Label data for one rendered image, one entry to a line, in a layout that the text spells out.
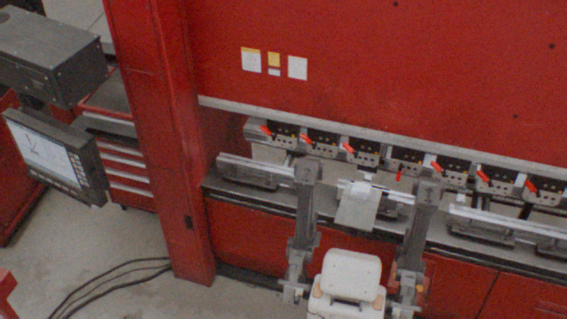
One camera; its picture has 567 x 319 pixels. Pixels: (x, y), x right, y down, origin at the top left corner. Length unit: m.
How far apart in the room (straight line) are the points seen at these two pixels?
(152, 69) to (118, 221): 1.86
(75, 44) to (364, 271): 1.32
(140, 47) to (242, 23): 0.43
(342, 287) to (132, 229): 2.24
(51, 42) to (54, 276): 2.08
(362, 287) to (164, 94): 1.18
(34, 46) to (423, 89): 1.49
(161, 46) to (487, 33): 1.25
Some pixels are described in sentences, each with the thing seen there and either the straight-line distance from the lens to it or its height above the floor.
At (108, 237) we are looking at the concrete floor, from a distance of 3.98.
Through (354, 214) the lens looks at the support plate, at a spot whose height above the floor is 1.00.
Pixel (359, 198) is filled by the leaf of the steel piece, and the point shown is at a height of 1.00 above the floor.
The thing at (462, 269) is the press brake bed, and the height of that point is 0.71.
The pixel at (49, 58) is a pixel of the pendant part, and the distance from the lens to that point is 2.09.
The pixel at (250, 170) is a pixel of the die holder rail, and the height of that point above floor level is 0.94.
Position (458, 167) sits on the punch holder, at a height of 1.29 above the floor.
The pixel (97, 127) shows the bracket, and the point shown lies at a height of 1.21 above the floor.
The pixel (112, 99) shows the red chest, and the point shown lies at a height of 0.98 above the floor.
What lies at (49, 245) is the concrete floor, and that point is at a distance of 4.08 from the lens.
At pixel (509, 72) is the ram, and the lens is 2.22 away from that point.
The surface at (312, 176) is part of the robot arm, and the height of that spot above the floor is 1.61.
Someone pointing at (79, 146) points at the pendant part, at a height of 1.60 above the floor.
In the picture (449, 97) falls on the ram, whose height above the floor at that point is 1.65.
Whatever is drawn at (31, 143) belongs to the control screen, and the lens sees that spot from 2.49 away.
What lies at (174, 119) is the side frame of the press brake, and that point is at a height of 1.41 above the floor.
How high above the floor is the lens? 3.02
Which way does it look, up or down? 45 degrees down
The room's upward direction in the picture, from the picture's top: 1 degrees counter-clockwise
